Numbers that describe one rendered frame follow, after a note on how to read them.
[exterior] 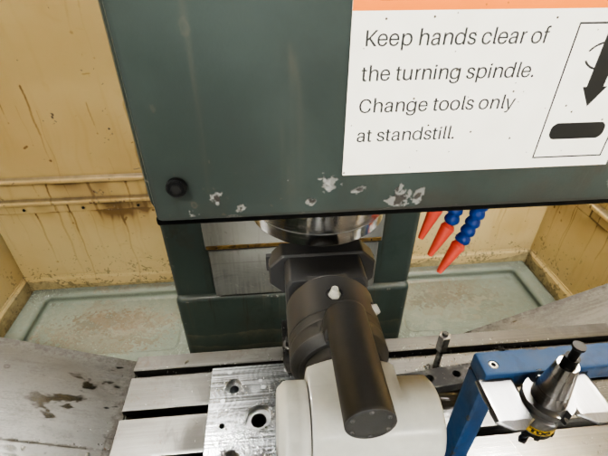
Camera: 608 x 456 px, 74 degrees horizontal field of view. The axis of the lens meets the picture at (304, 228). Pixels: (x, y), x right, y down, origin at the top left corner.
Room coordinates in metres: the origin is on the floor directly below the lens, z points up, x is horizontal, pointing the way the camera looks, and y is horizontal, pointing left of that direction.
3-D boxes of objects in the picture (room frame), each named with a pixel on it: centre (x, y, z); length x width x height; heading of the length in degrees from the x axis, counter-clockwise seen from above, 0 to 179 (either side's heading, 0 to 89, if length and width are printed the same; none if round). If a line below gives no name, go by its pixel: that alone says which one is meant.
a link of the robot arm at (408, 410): (0.19, -0.04, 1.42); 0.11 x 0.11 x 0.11; 5
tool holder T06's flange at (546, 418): (0.31, -0.32, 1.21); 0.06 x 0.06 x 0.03
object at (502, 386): (0.30, -0.27, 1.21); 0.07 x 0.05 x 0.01; 5
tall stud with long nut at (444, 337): (0.58, -0.31, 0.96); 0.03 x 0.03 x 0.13
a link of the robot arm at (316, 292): (0.31, -0.02, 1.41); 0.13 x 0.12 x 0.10; 95
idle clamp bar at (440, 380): (0.52, -0.30, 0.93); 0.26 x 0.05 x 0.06; 100
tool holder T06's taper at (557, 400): (0.31, -0.32, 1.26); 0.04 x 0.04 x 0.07
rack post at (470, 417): (0.36, -0.26, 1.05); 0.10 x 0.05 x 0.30; 5
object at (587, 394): (0.31, -0.38, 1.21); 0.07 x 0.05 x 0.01; 5
